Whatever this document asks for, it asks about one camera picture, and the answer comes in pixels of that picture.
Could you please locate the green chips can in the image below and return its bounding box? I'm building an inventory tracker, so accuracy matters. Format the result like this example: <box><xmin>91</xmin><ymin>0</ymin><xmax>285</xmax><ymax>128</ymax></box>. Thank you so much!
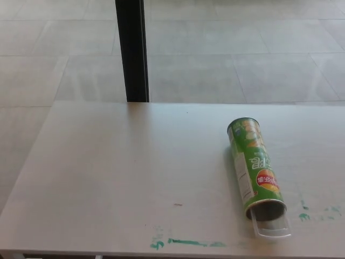
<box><xmin>226</xmin><ymin>117</ymin><xmax>287</xmax><ymax>220</ymax></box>

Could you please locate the black vertical post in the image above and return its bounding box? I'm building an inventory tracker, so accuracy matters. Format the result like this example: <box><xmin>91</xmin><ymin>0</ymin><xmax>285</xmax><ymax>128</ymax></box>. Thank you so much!
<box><xmin>115</xmin><ymin>0</ymin><xmax>150</xmax><ymax>103</ymax></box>

